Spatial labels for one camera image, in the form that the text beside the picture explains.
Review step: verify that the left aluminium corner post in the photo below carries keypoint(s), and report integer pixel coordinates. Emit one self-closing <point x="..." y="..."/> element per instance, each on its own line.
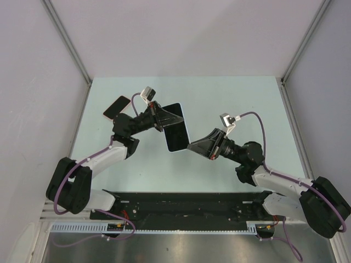
<point x="68" y="43"/>

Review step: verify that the aluminium corner post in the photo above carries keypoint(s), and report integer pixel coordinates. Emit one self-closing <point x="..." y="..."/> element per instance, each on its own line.
<point x="68" y="43"/>
<point x="312" y="28"/>

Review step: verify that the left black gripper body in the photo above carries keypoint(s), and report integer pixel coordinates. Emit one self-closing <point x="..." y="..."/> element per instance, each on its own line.
<point x="153" y="114"/>

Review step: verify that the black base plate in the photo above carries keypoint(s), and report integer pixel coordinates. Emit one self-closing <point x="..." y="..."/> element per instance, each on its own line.
<point x="196" y="223"/>

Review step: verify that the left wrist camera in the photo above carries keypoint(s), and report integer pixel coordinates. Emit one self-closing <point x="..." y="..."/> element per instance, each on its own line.
<point x="147" y="95"/>

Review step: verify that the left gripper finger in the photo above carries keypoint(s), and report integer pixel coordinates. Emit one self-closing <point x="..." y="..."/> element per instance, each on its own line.
<point x="171" y="113"/>
<point x="167" y="122"/>

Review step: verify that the phone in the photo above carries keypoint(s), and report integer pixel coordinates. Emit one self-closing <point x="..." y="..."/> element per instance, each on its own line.
<point x="117" y="107"/>
<point x="177" y="137"/>

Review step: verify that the right aluminium side rail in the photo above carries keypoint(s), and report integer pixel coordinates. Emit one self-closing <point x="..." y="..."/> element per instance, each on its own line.
<point x="295" y="131"/>

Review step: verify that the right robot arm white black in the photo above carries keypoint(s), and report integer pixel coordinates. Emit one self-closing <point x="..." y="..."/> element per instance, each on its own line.
<point x="316" y="202"/>

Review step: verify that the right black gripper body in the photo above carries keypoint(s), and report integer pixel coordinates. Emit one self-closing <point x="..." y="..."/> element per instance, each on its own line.
<point x="216" y="149"/>

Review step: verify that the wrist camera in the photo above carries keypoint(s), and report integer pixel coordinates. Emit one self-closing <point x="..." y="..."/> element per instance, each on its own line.
<point x="147" y="95"/>
<point x="229" y="122"/>

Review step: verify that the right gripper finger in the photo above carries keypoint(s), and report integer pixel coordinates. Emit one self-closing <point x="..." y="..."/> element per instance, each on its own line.
<point x="205" y="143"/>
<point x="202" y="151"/>

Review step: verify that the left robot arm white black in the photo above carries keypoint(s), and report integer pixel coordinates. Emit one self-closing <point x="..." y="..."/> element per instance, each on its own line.
<point x="70" y="186"/>

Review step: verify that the right aluminium corner post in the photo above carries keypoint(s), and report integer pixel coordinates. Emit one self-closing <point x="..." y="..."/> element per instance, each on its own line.
<point x="312" y="28"/>

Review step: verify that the phone in pink case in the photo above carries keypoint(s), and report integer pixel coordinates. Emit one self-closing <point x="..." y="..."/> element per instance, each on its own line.
<point x="117" y="107"/>

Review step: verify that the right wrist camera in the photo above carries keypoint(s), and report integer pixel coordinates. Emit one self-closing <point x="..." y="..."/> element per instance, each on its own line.
<point x="229" y="122"/>

